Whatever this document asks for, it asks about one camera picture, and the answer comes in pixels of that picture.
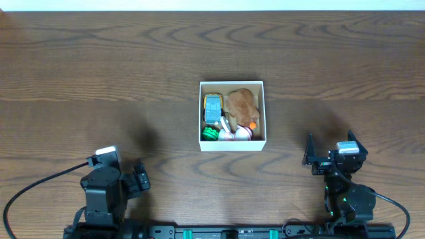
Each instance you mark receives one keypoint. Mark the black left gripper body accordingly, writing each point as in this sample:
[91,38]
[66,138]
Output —
[141,180]

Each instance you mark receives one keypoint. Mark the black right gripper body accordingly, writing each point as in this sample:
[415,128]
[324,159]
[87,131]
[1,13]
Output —
[323,166]

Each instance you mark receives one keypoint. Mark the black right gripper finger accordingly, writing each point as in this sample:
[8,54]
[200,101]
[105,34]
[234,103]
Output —
[351,137]
[309,155]

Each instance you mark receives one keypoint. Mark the white cardboard box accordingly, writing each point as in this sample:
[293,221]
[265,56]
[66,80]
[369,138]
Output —
[224,88]

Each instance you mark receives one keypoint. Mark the pink duck toy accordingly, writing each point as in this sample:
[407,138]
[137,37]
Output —
[241,134]

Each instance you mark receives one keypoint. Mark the green ball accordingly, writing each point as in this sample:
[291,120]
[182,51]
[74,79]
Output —
[210,134]

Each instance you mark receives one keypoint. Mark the brown plush toy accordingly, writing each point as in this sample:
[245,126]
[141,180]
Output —
[242,106]

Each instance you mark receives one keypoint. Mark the white wooden yo-yo toy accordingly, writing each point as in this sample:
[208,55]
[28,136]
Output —
[223,124]

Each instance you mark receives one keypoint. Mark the grey yellow toy truck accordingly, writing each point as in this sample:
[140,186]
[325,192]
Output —
[212,107]

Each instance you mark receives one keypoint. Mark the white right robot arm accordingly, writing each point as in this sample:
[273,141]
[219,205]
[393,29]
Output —
[350,205]

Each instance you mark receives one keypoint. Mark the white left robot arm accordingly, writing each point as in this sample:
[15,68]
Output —
[108,189]

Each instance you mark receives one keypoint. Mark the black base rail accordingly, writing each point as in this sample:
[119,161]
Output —
[136,230]

